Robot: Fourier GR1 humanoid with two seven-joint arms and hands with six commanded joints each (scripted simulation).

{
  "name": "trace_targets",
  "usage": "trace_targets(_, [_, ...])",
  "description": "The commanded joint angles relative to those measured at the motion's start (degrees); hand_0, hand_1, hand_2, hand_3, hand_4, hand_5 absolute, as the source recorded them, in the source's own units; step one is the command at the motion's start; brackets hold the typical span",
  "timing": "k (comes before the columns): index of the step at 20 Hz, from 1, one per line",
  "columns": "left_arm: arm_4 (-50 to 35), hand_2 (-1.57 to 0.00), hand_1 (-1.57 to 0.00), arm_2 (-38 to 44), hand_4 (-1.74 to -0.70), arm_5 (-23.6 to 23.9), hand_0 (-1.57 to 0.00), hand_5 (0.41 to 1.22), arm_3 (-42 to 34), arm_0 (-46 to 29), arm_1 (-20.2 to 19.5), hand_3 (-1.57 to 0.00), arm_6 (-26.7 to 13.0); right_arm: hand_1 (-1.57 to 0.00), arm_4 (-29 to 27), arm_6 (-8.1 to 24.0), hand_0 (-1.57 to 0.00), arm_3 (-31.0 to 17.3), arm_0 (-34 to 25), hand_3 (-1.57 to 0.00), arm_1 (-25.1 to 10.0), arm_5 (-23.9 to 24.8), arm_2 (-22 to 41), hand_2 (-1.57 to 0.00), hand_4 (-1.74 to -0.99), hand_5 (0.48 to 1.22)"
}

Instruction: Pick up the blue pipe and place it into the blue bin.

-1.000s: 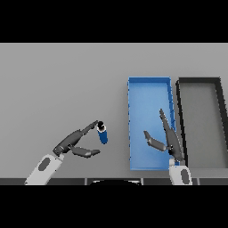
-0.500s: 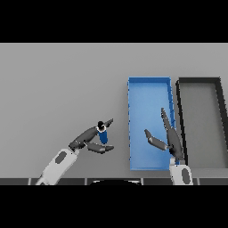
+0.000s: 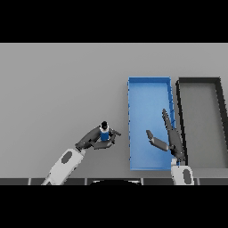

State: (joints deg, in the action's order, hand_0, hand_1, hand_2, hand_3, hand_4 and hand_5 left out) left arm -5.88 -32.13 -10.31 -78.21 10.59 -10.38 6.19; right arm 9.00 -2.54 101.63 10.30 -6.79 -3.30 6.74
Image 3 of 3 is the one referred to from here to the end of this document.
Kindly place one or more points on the left robot hand dark grey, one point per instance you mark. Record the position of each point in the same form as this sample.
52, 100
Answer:
94, 139

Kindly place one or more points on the right robot hand dark grey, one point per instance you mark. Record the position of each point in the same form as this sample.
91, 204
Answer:
174, 139

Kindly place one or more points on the blue pipe with dark end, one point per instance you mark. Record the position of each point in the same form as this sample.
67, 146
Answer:
104, 133

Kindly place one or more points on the left robot arm light grey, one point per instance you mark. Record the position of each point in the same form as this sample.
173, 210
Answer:
66, 166

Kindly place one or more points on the right robot arm light grey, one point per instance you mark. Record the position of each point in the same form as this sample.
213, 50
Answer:
183, 175

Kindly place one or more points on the blue bin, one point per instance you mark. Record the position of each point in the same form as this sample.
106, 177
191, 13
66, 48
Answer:
148, 124

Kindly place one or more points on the dark grey bin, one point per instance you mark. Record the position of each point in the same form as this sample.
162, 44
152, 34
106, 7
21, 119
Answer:
201, 124

